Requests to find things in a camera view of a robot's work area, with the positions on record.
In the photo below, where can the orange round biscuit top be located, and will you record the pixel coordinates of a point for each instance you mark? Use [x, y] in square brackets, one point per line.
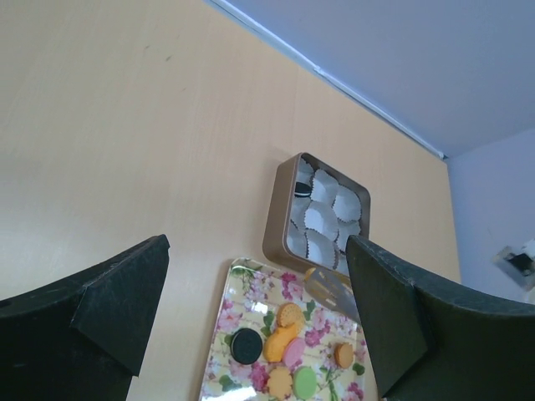
[291, 314]

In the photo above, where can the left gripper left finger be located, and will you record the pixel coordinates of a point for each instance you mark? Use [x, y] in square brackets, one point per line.
[84, 337]

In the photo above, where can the orange flower cookie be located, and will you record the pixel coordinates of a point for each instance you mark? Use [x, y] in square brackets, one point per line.
[279, 384]
[344, 355]

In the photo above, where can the orange flower cookie right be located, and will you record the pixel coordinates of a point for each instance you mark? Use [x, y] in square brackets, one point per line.
[344, 355]

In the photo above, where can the brown cookie tin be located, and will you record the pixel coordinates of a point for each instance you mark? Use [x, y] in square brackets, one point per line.
[302, 233]

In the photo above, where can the metal tongs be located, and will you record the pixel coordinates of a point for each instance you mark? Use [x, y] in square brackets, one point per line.
[331, 291]

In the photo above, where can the green sandwich cookie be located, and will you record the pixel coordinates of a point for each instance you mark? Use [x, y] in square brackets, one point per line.
[304, 383]

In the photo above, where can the pink macaron cookie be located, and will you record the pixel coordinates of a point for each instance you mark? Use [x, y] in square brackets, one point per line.
[293, 353]

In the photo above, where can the black sandwich cookie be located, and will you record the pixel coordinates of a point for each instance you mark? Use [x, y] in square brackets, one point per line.
[302, 190]
[246, 346]

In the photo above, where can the orange flower cookie left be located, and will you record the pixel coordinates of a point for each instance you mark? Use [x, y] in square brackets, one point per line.
[279, 384]

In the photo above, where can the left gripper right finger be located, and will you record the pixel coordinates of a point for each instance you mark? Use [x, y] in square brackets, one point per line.
[430, 338]

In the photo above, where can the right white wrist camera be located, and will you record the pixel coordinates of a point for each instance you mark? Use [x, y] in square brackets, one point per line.
[518, 264]

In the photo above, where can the orange fish cookie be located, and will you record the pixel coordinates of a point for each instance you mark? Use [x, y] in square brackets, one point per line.
[277, 342]

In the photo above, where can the floral serving tray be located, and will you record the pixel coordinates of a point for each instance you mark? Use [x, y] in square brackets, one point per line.
[326, 360]

